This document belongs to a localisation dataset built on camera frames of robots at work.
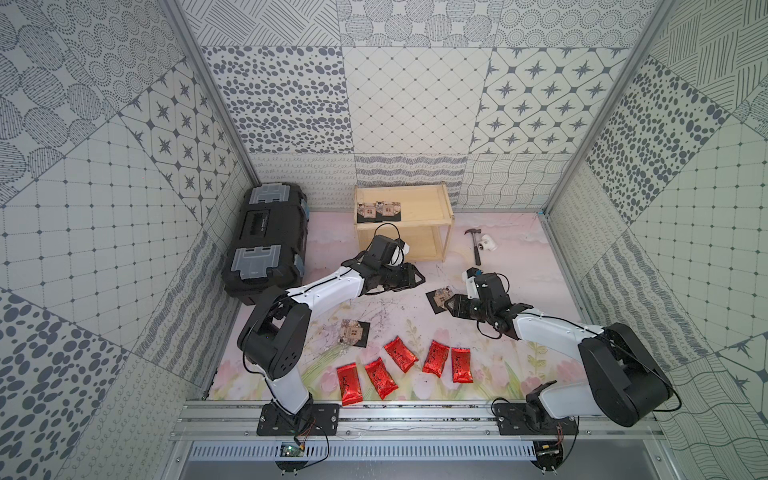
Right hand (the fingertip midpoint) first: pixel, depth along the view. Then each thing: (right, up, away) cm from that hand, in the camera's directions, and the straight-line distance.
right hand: (451, 307), depth 91 cm
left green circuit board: (-43, -30, -19) cm, 56 cm away
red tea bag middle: (-16, -11, -8) cm, 21 cm away
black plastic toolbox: (-55, +19, -3) cm, 59 cm away
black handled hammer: (+14, +24, +24) cm, 37 cm away
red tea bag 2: (-6, -12, -9) cm, 16 cm away
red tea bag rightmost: (+1, -14, -10) cm, 17 cm away
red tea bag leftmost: (-29, -17, -14) cm, 37 cm away
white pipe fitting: (+16, +20, +17) cm, 31 cm away
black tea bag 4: (-30, -7, -2) cm, 31 cm away
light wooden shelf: (-8, +28, 0) cm, 29 cm away
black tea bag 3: (-4, +2, +5) cm, 7 cm away
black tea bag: (-26, +30, 0) cm, 40 cm away
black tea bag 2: (-20, +30, +2) cm, 36 cm away
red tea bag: (-21, -16, -12) cm, 29 cm away
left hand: (-9, +11, -5) cm, 15 cm away
